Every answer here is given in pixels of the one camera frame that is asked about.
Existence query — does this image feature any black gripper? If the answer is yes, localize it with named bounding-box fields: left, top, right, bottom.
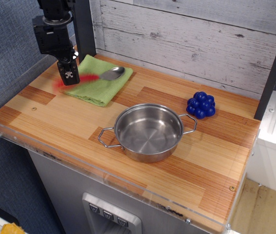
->
left=32, top=16, right=80, bottom=86

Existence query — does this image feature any red handled metal spoon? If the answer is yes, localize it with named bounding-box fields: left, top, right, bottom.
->
left=52, top=67, right=125, bottom=92

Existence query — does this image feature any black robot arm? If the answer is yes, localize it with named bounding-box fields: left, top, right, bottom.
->
left=32, top=0, right=80, bottom=86

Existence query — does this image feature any green folded cloth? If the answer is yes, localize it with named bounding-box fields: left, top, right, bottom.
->
left=59, top=55, right=133, bottom=107

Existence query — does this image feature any clear acrylic edge guard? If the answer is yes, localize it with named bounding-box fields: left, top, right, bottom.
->
left=0, top=51, right=259, bottom=234

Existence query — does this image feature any stainless steel pot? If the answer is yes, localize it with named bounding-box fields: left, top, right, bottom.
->
left=98, top=103, right=197, bottom=163

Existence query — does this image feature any grey toy cabinet front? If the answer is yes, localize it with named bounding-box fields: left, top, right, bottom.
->
left=29, top=151, right=205, bottom=234

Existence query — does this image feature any blue bumpy ball toy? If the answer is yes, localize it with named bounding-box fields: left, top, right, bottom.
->
left=186, top=91, right=216, bottom=119

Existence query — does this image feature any silver dispenser button panel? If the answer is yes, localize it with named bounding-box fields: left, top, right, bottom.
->
left=82, top=193, right=142, bottom=234

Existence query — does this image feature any dark left frame post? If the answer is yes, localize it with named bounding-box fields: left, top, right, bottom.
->
left=73, top=0, right=97, bottom=62

